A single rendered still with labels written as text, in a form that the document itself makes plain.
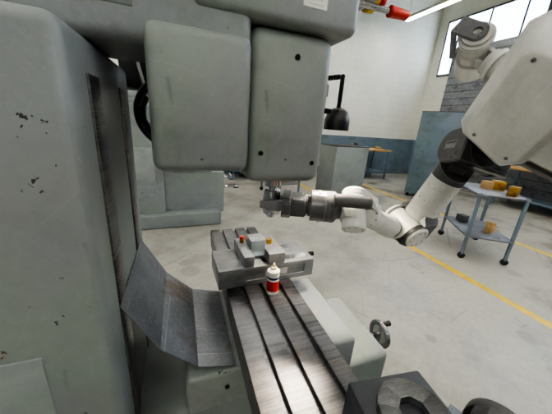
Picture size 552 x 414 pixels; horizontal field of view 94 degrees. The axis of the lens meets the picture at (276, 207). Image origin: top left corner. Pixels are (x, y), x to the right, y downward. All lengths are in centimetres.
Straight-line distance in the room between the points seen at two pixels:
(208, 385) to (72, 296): 42
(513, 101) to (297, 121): 40
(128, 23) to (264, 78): 25
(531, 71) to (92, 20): 72
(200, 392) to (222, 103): 69
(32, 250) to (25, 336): 15
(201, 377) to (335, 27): 86
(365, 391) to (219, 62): 58
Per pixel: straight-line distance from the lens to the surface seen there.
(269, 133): 59
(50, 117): 46
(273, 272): 84
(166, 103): 54
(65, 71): 46
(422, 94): 1056
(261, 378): 68
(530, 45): 65
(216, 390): 83
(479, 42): 74
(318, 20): 63
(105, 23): 58
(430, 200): 89
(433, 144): 667
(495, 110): 68
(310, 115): 63
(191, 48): 55
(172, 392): 93
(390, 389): 46
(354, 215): 71
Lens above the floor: 145
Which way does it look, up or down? 18 degrees down
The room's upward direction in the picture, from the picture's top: 4 degrees clockwise
